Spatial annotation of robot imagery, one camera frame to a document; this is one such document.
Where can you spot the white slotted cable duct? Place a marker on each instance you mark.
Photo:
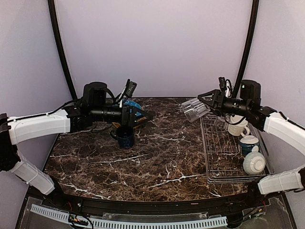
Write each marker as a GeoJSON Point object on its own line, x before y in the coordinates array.
{"type": "Point", "coordinates": [124, 221]}

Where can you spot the dark blue mug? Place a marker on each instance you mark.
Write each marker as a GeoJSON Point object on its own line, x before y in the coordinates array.
{"type": "Point", "coordinates": [124, 135]}

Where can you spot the cream white mug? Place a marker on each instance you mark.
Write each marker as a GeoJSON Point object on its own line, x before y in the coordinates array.
{"type": "Point", "coordinates": [238, 126]}

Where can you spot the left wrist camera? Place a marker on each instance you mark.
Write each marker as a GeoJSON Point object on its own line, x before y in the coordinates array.
{"type": "Point", "coordinates": [97, 93]}

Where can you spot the teal and white mug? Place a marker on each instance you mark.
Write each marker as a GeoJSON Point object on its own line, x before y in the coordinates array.
{"type": "Point", "coordinates": [247, 143]}

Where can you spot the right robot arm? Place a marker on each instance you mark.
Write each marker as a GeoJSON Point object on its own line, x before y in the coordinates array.
{"type": "Point", "coordinates": [265, 119]}

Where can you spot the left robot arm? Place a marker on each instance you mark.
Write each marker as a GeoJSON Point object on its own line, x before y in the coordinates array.
{"type": "Point", "coordinates": [69, 119]}

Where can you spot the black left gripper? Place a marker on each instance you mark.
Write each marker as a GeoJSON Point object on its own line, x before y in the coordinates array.
{"type": "Point", "coordinates": [127, 117]}

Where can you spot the black frame post right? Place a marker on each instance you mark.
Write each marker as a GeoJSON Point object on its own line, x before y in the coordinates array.
{"type": "Point", "coordinates": [247, 47]}

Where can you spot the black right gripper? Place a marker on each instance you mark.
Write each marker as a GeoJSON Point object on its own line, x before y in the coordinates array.
{"type": "Point", "coordinates": [218, 98]}

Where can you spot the blue polka dot plate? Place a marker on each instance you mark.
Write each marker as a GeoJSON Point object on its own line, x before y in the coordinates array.
{"type": "Point", "coordinates": [129, 103]}

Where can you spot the pale green ribbed bowl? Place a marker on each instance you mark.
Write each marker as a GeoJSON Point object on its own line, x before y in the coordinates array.
{"type": "Point", "coordinates": [254, 162]}

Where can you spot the black front rail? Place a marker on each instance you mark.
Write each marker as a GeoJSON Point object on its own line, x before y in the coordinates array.
{"type": "Point", "coordinates": [225, 206]}

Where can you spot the black frame post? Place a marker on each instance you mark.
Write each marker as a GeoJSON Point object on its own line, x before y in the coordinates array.
{"type": "Point", "coordinates": [60, 48]}
{"type": "Point", "coordinates": [247, 47]}

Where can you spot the small circuit board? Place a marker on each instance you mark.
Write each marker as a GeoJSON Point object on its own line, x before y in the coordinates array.
{"type": "Point", "coordinates": [77, 222]}

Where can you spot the black frame post left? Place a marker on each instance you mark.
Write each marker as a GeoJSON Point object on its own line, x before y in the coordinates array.
{"type": "Point", "coordinates": [60, 48]}

